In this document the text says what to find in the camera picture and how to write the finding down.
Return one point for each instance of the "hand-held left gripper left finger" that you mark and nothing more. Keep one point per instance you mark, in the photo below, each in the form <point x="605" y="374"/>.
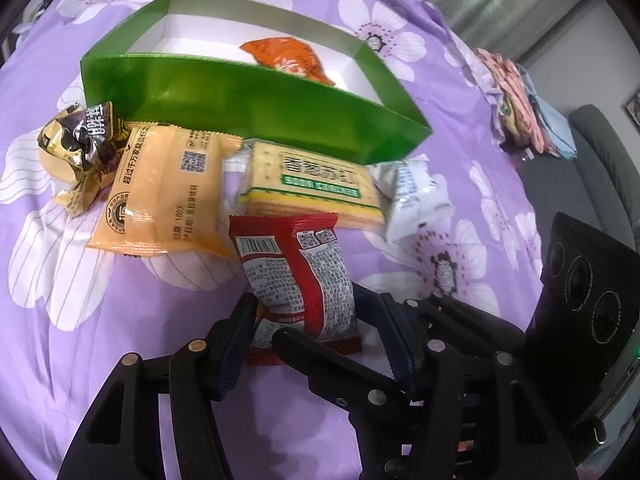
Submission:
<point x="235" y="355"/>

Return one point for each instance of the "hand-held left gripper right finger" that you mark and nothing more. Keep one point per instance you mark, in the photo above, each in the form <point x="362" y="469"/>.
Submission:
<point x="397" y="355"/>

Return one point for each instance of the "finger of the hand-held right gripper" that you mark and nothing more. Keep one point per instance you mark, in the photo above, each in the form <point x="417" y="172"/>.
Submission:
<point x="325" y="365"/>
<point x="470" y="322"/>

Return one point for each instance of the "red snack packet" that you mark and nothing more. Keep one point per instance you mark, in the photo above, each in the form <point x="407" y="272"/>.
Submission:
<point x="295" y="265"/>

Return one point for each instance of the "white crinkled snack packet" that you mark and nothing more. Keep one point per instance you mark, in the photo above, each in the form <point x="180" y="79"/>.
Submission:
<point x="415" y="200"/>

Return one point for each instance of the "light orange snack packet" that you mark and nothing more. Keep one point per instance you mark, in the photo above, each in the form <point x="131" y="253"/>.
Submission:
<point x="165" y="200"/>

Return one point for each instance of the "yellow cracker packet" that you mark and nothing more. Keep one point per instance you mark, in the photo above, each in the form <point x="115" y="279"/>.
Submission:
<point x="310" y="185"/>

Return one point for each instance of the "green cardboard box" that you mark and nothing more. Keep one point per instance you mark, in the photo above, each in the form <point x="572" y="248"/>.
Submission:
<point x="250" y="105"/>

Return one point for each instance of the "gold and black snack packet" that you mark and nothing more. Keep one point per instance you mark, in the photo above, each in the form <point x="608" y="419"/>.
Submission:
<point x="75" y="150"/>

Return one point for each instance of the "dark orange snack packet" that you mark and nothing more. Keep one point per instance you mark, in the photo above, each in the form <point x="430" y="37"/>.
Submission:
<point x="287" y="55"/>

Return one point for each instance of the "purple floral tablecloth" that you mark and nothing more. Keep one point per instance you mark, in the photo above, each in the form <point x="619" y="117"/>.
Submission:
<point x="100" y="320"/>

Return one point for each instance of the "grey sofa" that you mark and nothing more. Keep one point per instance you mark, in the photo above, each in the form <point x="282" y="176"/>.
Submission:
<point x="590" y="175"/>

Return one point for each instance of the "pile of folded clothes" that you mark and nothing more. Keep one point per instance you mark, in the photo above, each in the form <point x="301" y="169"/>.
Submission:
<point x="520" y="105"/>

